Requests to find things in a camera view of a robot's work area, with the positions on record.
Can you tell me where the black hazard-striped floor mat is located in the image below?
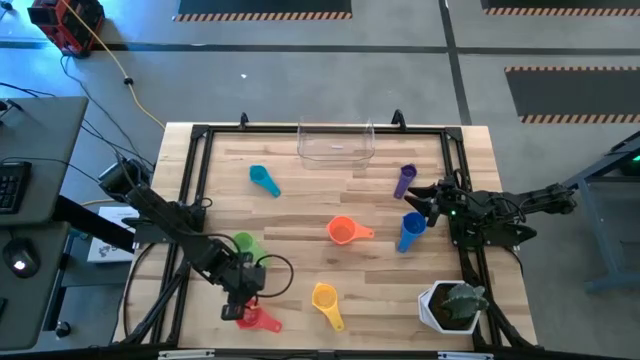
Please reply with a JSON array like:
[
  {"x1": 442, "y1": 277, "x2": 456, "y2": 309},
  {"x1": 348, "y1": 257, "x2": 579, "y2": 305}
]
[
  {"x1": 504, "y1": 65, "x2": 640, "y2": 125},
  {"x1": 173, "y1": 0, "x2": 354, "y2": 22},
  {"x1": 480, "y1": 0, "x2": 640, "y2": 16}
]

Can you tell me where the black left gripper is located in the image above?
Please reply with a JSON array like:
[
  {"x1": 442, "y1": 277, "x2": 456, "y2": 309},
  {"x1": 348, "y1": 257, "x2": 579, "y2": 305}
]
[{"x1": 219, "y1": 252, "x2": 268, "y2": 314}]

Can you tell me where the yellow measuring cup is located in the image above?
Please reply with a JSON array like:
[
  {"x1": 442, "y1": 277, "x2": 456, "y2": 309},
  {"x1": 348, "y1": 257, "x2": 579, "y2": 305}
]
[{"x1": 311, "y1": 282, "x2": 346, "y2": 333}]

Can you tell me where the clear plastic basket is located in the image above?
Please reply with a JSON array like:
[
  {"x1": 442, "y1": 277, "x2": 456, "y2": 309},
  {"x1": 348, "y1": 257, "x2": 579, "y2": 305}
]
[{"x1": 296, "y1": 118, "x2": 377, "y2": 170}]

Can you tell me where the yellow extension cable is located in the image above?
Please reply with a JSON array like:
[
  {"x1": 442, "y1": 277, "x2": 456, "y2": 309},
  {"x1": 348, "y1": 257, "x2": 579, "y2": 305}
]
[{"x1": 59, "y1": 0, "x2": 166, "y2": 130}]

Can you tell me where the silver metal bracket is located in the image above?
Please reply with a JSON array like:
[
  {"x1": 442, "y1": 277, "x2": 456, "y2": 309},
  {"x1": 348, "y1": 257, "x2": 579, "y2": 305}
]
[
  {"x1": 437, "y1": 351, "x2": 494, "y2": 360},
  {"x1": 158, "y1": 349, "x2": 216, "y2": 360}
]

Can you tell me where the black keyboard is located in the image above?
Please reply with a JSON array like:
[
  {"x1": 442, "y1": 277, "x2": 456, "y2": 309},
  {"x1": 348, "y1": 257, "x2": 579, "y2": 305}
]
[{"x1": 0, "y1": 160, "x2": 33, "y2": 215}]

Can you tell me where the green cactus plant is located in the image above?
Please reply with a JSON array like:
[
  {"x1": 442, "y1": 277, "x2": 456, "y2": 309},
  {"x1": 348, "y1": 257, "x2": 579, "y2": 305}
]
[{"x1": 440, "y1": 282, "x2": 490, "y2": 321}]

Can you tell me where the grey desk top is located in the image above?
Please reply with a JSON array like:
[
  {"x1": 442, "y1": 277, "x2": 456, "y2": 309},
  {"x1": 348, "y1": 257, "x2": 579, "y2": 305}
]
[
  {"x1": 0, "y1": 221, "x2": 71, "y2": 351},
  {"x1": 0, "y1": 96, "x2": 90, "y2": 229}
]

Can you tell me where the red black equipment case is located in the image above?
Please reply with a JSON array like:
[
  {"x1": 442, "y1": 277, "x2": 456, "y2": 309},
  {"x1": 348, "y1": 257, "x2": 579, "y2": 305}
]
[{"x1": 27, "y1": 0, "x2": 106, "y2": 57}]

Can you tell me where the red measuring cup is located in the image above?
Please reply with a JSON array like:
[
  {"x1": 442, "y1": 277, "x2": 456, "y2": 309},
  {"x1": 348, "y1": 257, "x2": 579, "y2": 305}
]
[{"x1": 235, "y1": 302, "x2": 284, "y2": 334}]

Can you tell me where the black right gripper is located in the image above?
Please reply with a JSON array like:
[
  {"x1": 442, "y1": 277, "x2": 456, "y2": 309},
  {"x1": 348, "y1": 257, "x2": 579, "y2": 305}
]
[{"x1": 403, "y1": 174, "x2": 471, "y2": 221}]

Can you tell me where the orange measuring cup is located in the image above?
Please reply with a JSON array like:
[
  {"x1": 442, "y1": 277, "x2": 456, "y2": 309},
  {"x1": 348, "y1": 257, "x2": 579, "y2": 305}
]
[{"x1": 325, "y1": 215, "x2": 376, "y2": 246}]

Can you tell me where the blue measuring cup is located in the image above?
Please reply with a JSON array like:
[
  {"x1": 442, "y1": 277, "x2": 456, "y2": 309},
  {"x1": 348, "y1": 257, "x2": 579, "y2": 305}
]
[{"x1": 396, "y1": 211, "x2": 428, "y2": 254}]

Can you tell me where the teal measuring cup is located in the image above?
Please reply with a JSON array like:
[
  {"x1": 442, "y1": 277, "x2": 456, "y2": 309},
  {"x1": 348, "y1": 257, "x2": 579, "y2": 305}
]
[{"x1": 248, "y1": 164, "x2": 282, "y2": 199}]

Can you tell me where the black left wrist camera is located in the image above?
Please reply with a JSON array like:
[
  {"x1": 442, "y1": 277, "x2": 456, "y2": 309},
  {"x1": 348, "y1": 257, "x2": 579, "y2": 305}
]
[{"x1": 221, "y1": 303, "x2": 247, "y2": 322}]

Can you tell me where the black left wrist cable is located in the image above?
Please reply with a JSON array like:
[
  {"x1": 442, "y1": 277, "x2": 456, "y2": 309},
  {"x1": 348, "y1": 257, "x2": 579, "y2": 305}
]
[{"x1": 204, "y1": 232, "x2": 296, "y2": 300}]

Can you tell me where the purple measuring cup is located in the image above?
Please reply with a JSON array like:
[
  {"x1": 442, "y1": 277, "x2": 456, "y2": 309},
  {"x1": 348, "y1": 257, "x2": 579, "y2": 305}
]
[{"x1": 393, "y1": 163, "x2": 419, "y2": 200}]

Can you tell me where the white printed paper sheet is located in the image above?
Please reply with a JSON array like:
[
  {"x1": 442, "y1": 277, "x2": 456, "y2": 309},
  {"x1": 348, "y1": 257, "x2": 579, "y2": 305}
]
[{"x1": 87, "y1": 205, "x2": 141, "y2": 265}]

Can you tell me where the grey metal table frame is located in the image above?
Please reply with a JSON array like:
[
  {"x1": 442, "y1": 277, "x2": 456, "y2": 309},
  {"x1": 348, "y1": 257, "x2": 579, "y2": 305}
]
[{"x1": 549, "y1": 130, "x2": 640, "y2": 294}]

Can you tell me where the white angular plant pot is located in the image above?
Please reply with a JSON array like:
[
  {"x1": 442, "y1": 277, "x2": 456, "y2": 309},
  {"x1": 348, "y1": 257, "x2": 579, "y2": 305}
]
[{"x1": 417, "y1": 279, "x2": 489, "y2": 335}]

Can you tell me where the black computer mouse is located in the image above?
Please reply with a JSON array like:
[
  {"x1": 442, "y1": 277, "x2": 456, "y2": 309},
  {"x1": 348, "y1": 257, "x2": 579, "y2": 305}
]
[{"x1": 2, "y1": 237, "x2": 41, "y2": 280}]

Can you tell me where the black desk support beam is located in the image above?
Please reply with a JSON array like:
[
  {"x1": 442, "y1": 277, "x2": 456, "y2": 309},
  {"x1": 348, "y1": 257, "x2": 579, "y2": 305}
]
[{"x1": 52, "y1": 194, "x2": 136, "y2": 254}]

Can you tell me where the black aluminium table frame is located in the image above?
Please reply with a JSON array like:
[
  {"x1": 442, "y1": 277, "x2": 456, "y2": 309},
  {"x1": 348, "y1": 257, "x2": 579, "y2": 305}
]
[{"x1": 119, "y1": 110, "x2": 539, "y2": 351}]

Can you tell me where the green measuring cup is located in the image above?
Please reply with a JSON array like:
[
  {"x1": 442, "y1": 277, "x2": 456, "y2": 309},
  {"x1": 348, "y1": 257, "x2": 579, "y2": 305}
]
[{"x1": 232, "y1": 230, "x2": 272, "y2": 267}]

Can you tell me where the black floor cable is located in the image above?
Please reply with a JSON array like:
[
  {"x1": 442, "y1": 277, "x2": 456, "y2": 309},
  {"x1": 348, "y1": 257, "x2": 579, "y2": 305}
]
[{"x1": 58, "y1": 53, "x2": 157, "y2": 171}]

